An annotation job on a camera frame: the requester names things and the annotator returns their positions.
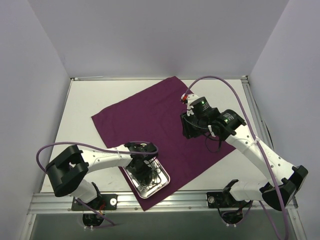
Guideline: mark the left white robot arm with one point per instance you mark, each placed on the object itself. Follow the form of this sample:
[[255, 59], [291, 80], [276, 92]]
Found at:
[[67, 171]]

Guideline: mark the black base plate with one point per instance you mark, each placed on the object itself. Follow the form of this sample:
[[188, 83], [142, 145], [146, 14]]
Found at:
[[218, 199], [105, 202]]

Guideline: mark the purple surgical cloth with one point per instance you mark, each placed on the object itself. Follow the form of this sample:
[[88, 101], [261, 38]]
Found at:
[[153, 115]]

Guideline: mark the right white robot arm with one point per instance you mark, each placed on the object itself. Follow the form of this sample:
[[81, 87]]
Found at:
[[282, 179]]

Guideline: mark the steel instrument tray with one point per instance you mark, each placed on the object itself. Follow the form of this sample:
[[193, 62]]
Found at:
[[165, 180]]

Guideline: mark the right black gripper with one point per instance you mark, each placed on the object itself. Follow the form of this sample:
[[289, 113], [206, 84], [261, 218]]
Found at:
[[186, 125]]

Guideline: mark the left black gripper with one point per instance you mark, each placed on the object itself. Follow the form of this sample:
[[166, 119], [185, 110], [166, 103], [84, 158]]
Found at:
[[141, 173]]

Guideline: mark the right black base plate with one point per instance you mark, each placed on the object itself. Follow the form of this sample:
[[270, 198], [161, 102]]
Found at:
[[218, 199]]

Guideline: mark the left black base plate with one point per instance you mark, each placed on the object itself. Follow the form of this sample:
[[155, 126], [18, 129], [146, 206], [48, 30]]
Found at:
[[105, 202]]

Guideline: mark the aluminium rail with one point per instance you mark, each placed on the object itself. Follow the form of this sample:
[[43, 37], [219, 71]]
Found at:
[[254, 115], [180, 201]]

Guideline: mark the front aluminium rail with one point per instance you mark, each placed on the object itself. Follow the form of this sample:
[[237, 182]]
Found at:
[[180, 201]]

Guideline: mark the right aluminium rail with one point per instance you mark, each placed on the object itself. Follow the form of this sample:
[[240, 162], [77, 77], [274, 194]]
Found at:
[[254, 115]]

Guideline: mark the steel forceps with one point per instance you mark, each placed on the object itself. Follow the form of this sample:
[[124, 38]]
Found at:
[[145, 188]]

